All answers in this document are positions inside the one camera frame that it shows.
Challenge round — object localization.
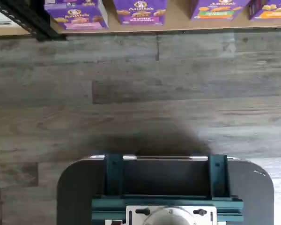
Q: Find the purple box orange patch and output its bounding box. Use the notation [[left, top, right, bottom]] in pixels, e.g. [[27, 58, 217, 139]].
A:
[[249, 0, 281, 22]]

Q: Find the dark robot base platform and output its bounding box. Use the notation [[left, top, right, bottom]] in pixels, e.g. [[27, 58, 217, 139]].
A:
[[57, 154, 275, 225]]

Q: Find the purple box green patch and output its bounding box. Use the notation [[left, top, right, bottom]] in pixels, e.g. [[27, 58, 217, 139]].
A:
[[190, 0, 251, 22]]

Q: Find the teal metal frame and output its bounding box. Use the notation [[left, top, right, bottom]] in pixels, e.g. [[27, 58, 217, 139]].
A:
[[91, 153, 244, 222]]

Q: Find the purple Annie's snack box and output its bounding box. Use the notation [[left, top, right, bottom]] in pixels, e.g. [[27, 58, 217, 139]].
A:
[[44, 0, 102, 10]]

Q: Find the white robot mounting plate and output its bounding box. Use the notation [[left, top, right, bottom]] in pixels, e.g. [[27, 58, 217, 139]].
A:
[[126, 205, 217, 225]]

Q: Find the black metal shelf rack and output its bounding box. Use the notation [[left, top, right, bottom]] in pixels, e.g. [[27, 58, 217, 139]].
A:
[[0, 0, 50, 43], [13, 0, 67, 41]]

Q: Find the wooden shelf board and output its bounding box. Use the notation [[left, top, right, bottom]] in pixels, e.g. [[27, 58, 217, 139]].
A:
[[58, 19, 281, 36], [0, 22, 36, 37]]

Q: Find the purple box pink patch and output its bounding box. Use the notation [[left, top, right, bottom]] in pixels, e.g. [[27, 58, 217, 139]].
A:
[[46, 6, 109, 30]]

